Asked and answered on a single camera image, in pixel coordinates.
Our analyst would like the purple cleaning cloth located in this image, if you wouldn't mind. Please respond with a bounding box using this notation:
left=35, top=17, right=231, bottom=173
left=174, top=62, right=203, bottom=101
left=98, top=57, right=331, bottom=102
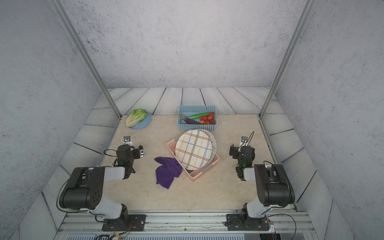
left=155, top=157, right=183, bottom=189

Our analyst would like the white plaid striped plate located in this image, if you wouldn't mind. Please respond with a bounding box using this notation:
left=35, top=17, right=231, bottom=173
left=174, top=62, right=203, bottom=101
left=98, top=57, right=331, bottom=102
left=174, top=130, right=216, bottom=172

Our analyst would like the colourful squiggle pattern plate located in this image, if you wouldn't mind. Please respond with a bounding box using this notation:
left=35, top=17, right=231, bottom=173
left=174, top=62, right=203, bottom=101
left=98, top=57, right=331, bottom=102
left=200, top=129, right=217, bottom=163

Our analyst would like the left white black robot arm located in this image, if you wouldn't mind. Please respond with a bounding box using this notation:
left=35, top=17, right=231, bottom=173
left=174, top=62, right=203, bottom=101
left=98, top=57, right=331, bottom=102
left=56, top=144, right=144, bottom=232

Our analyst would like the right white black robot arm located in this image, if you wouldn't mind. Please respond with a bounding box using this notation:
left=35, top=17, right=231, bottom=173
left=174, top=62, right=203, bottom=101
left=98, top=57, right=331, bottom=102
left=227, top=143, right=296, bottom=230

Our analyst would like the light blue small plate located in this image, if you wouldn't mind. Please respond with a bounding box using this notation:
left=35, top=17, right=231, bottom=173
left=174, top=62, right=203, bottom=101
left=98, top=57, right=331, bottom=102
left=130, top=112, right=152, bottom=130

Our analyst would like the green lettuce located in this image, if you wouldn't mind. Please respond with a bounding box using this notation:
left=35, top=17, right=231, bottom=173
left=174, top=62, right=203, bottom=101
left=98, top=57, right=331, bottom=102
left=125, top=109, right=147, bottom=128

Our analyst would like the pink plastic dish basket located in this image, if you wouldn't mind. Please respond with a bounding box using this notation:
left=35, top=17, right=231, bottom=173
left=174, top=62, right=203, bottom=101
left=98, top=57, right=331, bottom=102
left=167, top=140, right=220, bottom=182

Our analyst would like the purple eggplant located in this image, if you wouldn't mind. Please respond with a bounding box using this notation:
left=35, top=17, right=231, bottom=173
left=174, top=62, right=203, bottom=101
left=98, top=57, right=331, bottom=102
left=180, top=115, right=201, bottom=125

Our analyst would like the blue plastic basket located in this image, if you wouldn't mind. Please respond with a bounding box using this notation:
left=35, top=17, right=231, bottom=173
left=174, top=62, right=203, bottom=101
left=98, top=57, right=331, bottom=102
left=177, top=105, right=218, bottom=132

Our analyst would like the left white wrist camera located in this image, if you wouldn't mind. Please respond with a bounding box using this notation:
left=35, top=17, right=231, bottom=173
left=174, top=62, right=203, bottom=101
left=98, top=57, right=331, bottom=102
left=124, top=136, right=132, bottom=145

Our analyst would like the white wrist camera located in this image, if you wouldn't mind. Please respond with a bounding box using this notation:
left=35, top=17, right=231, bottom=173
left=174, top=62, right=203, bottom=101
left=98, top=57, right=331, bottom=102
left=124, top=136, right=132, bottom=145
left=240, top=136, right=249, bottom=145

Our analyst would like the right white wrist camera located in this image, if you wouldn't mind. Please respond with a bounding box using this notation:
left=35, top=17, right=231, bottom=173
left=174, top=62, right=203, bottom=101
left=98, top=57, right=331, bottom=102
left=240, top=136, right=249, bottom=145

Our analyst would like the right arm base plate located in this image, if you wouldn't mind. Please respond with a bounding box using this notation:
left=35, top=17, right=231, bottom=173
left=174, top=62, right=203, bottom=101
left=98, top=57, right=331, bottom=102
left=224, top=214, right=270, bottom=231

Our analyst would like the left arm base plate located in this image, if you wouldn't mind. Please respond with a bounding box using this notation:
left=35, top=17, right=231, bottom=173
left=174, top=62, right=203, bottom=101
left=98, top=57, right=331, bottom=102
left=102, top=214, right=147, bottom=232

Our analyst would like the aluminium mounting rail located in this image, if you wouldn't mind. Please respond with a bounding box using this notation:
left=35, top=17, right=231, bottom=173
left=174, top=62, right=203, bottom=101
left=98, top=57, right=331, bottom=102
left=55, top=209, right=318, bottom=240

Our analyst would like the left aluminium frame post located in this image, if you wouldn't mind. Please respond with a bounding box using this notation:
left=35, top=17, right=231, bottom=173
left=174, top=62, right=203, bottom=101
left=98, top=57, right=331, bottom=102
left=50, top=0, right=122, bottom=120

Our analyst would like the aluminium frame post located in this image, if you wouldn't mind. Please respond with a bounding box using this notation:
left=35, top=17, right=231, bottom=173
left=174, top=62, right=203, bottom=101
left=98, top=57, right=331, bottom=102
left=259, top=0, right=315, bottom=119
left=50, top=0, right=122, bottom=120

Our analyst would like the right aluminium frame post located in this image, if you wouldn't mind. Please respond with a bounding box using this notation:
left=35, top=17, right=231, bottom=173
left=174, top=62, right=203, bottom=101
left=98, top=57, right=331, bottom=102
left=259, top=0, right=315, bottom=119

